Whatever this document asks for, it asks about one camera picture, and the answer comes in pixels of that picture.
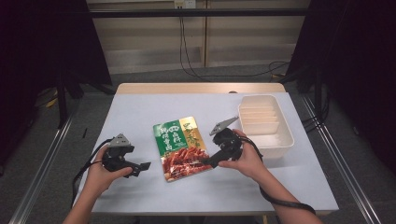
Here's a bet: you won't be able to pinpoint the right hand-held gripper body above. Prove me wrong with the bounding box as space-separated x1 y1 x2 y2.
209 116 245 162

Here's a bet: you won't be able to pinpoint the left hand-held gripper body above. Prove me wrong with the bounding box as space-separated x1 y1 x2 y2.
102 133 135 173

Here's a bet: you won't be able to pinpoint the green and gold snack packet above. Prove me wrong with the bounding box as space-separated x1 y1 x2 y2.
152 116 215 183

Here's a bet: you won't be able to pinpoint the person's right hand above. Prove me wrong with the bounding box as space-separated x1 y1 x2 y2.
218 129 269 182

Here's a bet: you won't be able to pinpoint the person's left hand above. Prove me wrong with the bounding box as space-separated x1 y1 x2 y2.
83 152 134 200

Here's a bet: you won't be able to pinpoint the white plastic container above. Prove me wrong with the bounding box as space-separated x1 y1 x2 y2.
237 94 295 160

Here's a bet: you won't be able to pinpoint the white table cover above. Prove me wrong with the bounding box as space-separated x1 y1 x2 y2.
74 91 340 217

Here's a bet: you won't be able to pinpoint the wooden table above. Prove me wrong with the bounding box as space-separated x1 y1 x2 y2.
115 81 287 95

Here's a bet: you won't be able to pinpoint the black metal stand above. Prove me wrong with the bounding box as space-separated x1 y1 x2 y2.
55 69 117 129

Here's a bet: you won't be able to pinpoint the yellow floor item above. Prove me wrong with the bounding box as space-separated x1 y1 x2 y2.
44 97 60 109

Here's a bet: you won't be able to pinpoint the black curtain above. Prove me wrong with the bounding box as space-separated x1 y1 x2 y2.
285 0 396 169
0 0 114 171

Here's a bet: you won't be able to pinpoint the black horizontal bar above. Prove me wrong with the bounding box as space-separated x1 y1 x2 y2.
89 7 310 19

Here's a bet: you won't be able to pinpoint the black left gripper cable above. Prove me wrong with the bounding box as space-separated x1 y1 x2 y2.
71 138 114 207

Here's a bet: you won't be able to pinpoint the metal floor rail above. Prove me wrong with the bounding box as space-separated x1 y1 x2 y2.
8 115 75 224
299 93 383 224

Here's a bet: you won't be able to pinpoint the black wall cable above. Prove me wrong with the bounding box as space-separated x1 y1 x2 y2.
178 16 291 79

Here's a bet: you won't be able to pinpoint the black floor cables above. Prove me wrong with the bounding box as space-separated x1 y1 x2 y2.
299 88 332 134

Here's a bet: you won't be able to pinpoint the white wall socket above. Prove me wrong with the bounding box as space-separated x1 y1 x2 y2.
173 0 197 9

